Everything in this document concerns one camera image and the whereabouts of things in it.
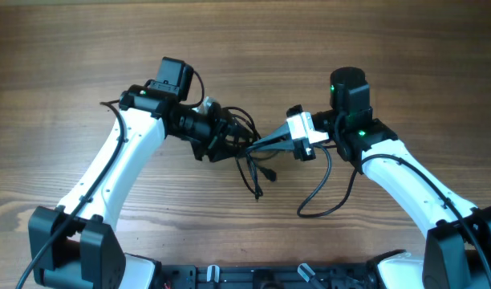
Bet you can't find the black micro USB cable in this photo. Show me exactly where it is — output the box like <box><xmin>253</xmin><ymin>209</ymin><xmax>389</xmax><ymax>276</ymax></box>
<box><xmin>245</xmin><ymin>148</ymin><xmax>278</xmax><ymax>183</ymax></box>

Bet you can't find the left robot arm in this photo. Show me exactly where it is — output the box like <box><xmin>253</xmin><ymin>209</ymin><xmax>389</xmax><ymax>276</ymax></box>
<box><xmin>18</xmin><ymin>57</ymin><xmax>258</xmax><ymax>288</ymax></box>

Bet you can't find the black USB cable blue plug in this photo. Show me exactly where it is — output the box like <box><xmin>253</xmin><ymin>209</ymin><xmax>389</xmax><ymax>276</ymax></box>
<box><xmin>224</xmin><ymin>106</ymin><xmax>278</xmax><ymax>201</ymax></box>

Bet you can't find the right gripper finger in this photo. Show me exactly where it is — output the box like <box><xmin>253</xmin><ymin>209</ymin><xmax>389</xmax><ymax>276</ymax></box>
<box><xmin>246</xmin><ymin>140</ymin><xmax>294</xmax><ymax>153</ymax></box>
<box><xmin>255</xmin><ymin>122</ymin><xmax>290</xmax><ymax>145</ymax></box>

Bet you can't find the left camera cable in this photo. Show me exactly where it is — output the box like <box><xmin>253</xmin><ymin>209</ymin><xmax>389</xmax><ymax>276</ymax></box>
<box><xmin>14</xmin><ymin>100</ymin><xmax>128</xmax><ymax>289</ymax></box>

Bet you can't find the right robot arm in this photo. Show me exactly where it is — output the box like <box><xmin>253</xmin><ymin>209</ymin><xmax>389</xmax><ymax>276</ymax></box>
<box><xmin>249</xmin><ymin>67</ymin><xmax>491</xmax><ymax>288</ymax></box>

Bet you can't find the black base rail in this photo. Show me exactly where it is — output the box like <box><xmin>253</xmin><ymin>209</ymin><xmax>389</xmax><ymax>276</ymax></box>
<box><xmin>150</xmin><ymin>262</ymin><xmax>385</xmax><ymax>289</ymax></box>

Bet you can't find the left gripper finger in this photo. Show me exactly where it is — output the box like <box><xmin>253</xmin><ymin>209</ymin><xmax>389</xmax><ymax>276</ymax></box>
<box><xmin>225</xmin><ymin>110</ymin><xmax>258</xmax><ymax>145</ymax></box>
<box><xmin>207</xmin><ymin>137</ymin><xmax>246</xmax><ymax>162</ymax></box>

